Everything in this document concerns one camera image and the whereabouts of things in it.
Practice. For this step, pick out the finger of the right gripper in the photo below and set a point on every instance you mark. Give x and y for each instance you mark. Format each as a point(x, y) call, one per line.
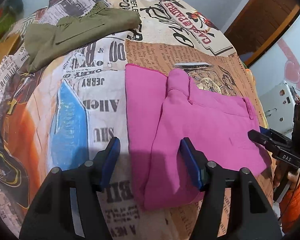
point(276, 136)
point(279, 151)

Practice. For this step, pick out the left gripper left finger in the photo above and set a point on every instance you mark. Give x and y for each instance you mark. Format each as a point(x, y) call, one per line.
point(66, 205)

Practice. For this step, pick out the pink pants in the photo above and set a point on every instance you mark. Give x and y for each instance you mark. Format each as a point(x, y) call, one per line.
point(164, 109)

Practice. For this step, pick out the white sewing machine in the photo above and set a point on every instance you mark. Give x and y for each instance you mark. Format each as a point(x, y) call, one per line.
point(278, 105)

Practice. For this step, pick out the newspaper print bed sheet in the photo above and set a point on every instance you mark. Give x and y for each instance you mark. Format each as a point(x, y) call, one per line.
point(65, 113)

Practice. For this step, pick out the brown wooden door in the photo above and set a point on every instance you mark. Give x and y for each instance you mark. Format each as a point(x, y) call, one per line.
point(259, 25)

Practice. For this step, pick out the olive green folded pants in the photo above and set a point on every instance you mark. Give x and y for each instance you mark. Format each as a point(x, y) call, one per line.
point(46, 42)

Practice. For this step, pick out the grey plush toy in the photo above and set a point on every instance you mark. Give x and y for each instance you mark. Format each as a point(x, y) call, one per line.
point(16, 6)

